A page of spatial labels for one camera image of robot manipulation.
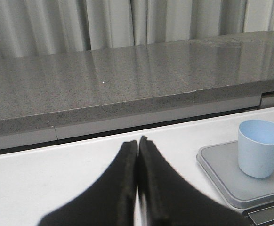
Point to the grey pleated curtain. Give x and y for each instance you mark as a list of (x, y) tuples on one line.
[(43, 27)]

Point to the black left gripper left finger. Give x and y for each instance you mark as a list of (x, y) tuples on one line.
[(109, 201)]

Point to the light blue plastic cup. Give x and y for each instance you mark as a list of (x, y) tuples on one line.
[(256, 148)]

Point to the grey stone counter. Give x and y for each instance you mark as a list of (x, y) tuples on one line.
[(57, 97)]

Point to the silver digital kitchen scale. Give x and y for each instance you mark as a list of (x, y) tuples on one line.
[(251, 197)]

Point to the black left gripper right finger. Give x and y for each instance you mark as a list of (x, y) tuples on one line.
[(169, 200)]

